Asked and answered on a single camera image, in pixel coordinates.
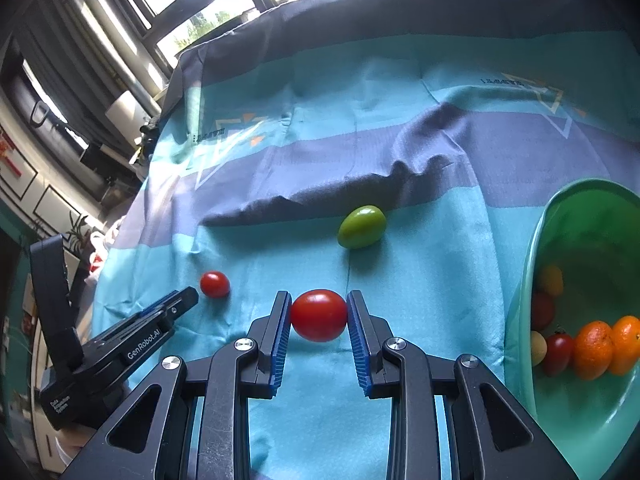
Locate large brown kiwi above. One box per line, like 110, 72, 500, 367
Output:
537, 265, 564, 297

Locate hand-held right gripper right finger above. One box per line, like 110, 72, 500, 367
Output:
346, 290, 581, 480

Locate green houseplant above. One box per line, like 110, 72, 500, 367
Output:
62, 212, 101, 261

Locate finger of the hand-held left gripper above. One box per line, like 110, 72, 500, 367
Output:
132, 286, 199, 331

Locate green mango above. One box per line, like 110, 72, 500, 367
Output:
337, 205, 387, 250

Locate green plastic bowl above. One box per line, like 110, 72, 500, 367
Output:
504, 178, 640, 480

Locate grey curtain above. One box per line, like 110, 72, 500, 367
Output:
15, 0, 171, 161

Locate white plastic bag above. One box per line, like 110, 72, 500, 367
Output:
85, 227, 121, 286

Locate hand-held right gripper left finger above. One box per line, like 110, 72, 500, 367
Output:
60, 290, 293, 480

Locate small red tomato with stem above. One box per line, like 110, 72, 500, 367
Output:
542, 329, 576, 377

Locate red wall decoration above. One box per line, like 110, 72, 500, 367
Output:
0, 130, 23, 181

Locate orange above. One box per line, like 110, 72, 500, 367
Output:
607, 315, 640, 377
573, 321, 615, 381

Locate large red tomato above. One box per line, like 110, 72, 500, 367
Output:
291, 289, 348, 343

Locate teal and purple striped blanket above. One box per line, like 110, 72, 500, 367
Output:
60, 0, 640, 480

